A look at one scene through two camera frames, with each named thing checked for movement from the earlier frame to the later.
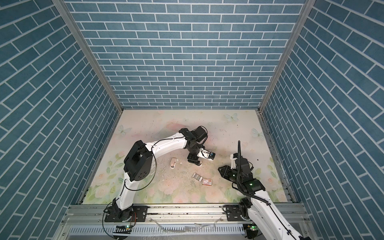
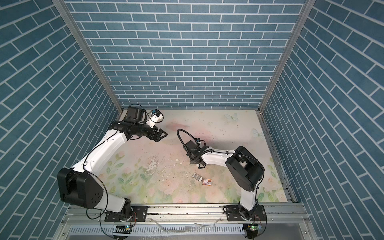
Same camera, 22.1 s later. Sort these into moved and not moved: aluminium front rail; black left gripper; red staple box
Moved: black left gripper
Not moved: aluminium front rail; red staple box
